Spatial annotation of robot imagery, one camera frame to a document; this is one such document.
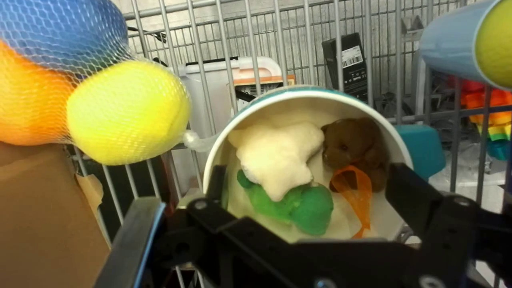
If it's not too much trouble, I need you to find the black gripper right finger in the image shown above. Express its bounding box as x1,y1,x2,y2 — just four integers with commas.
386,161,446,236

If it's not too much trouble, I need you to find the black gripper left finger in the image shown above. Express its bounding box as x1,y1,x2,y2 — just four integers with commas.
206,164,230,214

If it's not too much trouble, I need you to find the brown teddy bear toy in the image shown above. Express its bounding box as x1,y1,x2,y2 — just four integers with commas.
320,114,392,239

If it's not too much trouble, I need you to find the white bowl with teal rim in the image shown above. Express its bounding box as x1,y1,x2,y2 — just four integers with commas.
202,84,448,247

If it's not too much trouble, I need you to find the white plush toy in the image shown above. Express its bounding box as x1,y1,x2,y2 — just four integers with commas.
227,119,326,202

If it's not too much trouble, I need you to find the green plush toy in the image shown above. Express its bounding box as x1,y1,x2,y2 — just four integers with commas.
235,167,336,238

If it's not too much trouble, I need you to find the rainbow coloured toy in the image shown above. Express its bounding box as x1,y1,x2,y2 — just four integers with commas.
451,78,512,162

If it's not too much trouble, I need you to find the black plate with blue edge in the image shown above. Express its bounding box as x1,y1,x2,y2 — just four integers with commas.
93,196,168,288

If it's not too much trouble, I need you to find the yellow ball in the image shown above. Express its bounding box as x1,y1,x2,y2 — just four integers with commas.
66,57,194,167

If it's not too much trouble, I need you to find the black box with white label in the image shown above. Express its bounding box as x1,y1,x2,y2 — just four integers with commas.
322,31,371,103

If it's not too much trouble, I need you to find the light blue cup yellow inside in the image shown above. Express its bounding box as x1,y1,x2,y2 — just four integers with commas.
418,0,512,90

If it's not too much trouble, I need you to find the brown cardboard box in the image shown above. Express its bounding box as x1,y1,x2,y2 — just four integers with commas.
0,140,112,288

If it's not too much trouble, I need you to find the orange ball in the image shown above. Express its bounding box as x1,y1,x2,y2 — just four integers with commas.
0,39,77,146

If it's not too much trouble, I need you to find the blue ball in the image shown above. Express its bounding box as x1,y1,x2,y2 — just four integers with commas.
0,0,130,82

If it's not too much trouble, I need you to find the wire cart shelf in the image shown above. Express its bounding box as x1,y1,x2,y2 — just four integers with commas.
69,0,512,288

